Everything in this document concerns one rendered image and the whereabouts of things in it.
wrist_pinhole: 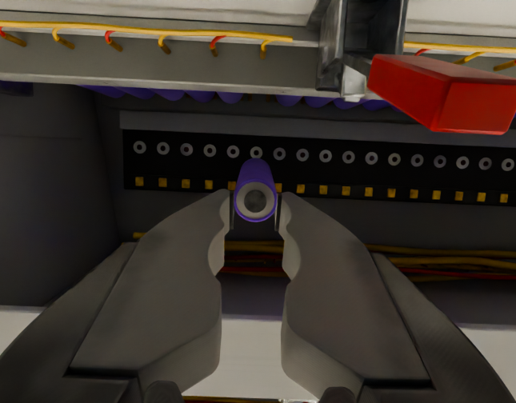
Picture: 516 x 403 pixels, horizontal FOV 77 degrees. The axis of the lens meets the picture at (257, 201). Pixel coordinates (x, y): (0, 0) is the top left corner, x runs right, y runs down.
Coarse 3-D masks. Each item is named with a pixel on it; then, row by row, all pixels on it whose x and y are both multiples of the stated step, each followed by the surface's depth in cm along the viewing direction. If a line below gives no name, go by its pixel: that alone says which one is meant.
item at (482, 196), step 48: (192, 144) 28; (240, 144) 29; (288, 144) 29; (336, 144) 29; (384, 144) 29; (432, 144) 29; (336, 192) 29; (384, 192) 29; (432, 192) 29; (480, 192) 29
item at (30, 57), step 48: (0, 48) 14; (48, 48) 14; (96, 48) 14; (144, 48) 14; (192, 48) 14; (240, 48) 14; (288, 48) 14; (432, 48) 12; (480, 48) 12; (336, 96) 16
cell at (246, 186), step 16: (256, 160) 18; (240, 176) 15; (256, 176) 13; (272, 176) 17; (240, 192) 13; (256, 192) 13; (272, 192) 13; (240, 208) 13; (256, 208) 13; (272, 208) 13
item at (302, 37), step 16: (0, 16) 13; (16, 16) 13; (32, 16) 13; (48, 16) 13; (64, 16) 13; (80, 16) 13; (96, 16) 13; (112, 16) 13; (48, 32) 14; (64, 32) 14; (80, 32) 13; (96, 32) 13; (272, 32) 13; (288, 32) 13; (304, 32) 13; (416, 48) 13
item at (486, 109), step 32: (352, 64) 9; (384, 64) 7; (416, 64) 6; (448, 64) 6; (352, 96) 11; (384, 96) 7; (416, 96) 5; (448, 96) 5; (480, 96) 5; (512, 96) 5; (448, 128) 5; (480, 128) 5
